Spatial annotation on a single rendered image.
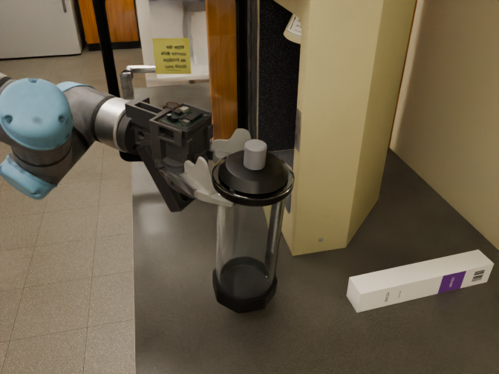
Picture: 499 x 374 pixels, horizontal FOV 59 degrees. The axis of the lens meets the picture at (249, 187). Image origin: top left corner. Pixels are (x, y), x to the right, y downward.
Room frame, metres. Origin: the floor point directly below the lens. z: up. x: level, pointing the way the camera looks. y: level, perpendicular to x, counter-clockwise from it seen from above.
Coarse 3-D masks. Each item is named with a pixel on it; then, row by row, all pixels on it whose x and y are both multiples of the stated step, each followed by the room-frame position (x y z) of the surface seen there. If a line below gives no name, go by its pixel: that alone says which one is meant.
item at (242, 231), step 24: (216, 168) 0.51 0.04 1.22; (288, 168) 0.52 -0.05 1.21; (240, 192) 0.46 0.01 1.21; (240, 216) 0.46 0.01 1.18; (264, 216) 0.46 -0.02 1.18; (240, 240) 0.46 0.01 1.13; (264, 240) 0.46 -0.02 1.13; (216, 264) 0.50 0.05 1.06; (240, 264) 0.46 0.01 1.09; (264, 264) 0.47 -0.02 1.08; (240, 288) 0.47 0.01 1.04; (264, 288) 0.48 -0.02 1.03
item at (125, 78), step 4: (124, 72) 0.93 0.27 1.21; (128, 72) 0.93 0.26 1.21; (120, 76) 0.92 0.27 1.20; (124, 76) 0.91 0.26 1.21; (128, 76) 0.92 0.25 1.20; (120, 80) 0.92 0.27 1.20; (124, 80) 0.91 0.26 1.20; (128, 80) 0.92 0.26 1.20; (124, 84) 0.92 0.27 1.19; (128, 84) 0.92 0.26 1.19; (124, 88) 0.92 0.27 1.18; (128, 88) 0.92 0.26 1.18; (132, 88) 0.92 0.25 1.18; (124, 92) 0.92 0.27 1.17; (128, 92) 0.92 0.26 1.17; (132, 92) 0.92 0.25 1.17; (124, 96) 0.92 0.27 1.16; (128, 96) 0.92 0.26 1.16; (132, 96) 0.92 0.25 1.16
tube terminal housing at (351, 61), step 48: (288, 0) 0.75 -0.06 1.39; (336, 0) 0.66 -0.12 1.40; (384, 0) 0.68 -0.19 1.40; (336, 48) 0.66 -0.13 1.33; (384, 48) 0.71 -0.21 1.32; (336, 96) 0.66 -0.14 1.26; (384, 96) 0.75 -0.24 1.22; (336, 144) 0.66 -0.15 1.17; (384, 144) 0.81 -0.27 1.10; (336, 192) 0.67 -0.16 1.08; (288, 240) 0.68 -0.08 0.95; (336, 240) 0.67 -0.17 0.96
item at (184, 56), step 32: (128, 0) 0.93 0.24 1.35; (160, 0) 0.94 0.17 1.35; (192, 0) 0.94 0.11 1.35; (224, 0) 0.94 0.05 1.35; (128, 32) 0.93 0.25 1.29; (160, 32) 0.94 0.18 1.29; (192, 32) 0.94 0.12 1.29; (224, 32) 0.94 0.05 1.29; (128, 64) 0.93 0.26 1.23; (160, 64) 0.94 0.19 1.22; (192, 64) 0.94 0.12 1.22; (224, 64) 0.94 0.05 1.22; (160, 96) 0.94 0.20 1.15; (192, 96) 0.94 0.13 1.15; (224, 96) 0.94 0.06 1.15; (224, 128) 0.94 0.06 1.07
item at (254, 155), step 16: (256, 144) 0.50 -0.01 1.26; (224, 160) 0.52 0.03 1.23; (240, 160) 0.51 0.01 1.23; (256, 160) 0.49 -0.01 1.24; (272, 160) 0.51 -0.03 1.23; (224, 176) 0.48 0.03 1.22; (240, 176) 0.47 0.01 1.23; (256, 176) 0.47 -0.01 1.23; (272, 176) 0.47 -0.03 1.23; (288, 176) 0.50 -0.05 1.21; (256, 192) 0.46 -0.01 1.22
